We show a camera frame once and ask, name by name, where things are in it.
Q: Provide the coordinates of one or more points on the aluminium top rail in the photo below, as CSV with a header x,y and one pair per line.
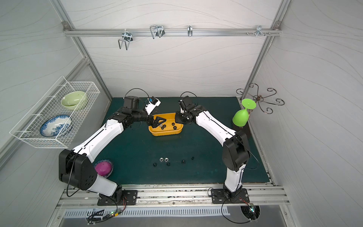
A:
x,y
170,32

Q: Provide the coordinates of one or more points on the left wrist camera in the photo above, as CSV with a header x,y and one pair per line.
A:
x,y
153,102

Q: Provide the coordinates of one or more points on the green ceramic bowl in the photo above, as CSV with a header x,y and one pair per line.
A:
x,y
76,100

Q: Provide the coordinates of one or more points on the metal double hook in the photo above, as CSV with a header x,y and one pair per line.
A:
x,y
125,40

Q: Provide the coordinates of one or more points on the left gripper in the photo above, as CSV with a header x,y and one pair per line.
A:
x,y
151,119

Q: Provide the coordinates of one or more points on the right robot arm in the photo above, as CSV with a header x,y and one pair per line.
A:
x,y
236,149

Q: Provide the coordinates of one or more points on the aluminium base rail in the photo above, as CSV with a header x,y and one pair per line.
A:
x,y
179,195

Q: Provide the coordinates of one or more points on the blue white patterned bowl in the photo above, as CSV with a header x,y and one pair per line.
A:
x,y
57,126

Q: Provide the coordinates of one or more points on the metal bracket hook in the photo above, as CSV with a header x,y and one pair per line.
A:
x,y
258,32

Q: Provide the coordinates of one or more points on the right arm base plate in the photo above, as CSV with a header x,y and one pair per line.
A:
x,y
220,196

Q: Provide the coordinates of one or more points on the small metal hook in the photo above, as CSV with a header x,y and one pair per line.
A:
x,y
190,31

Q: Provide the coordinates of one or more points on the black scroll wall hook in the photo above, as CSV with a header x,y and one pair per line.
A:
x,y
258,98

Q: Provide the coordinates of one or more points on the metal clip hook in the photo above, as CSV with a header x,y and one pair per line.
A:
x,y
157,31

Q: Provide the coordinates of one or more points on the purple fruit in bowl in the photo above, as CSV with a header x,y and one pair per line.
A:
x,y
104,168

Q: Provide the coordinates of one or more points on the white wire basket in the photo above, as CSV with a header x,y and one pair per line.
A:
x,y
27,129

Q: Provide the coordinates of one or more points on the yellow plastic storage box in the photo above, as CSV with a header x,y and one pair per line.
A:
x,y
168,130

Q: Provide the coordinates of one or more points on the green plastic goblet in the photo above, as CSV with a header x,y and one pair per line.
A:
x,y
242,116

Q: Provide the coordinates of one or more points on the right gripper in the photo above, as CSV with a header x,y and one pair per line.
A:
x,y
179,118

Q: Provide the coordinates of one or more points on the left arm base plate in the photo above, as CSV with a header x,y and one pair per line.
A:
x,y
121,197

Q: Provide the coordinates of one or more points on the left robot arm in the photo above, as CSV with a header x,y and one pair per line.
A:
x,y
76,165

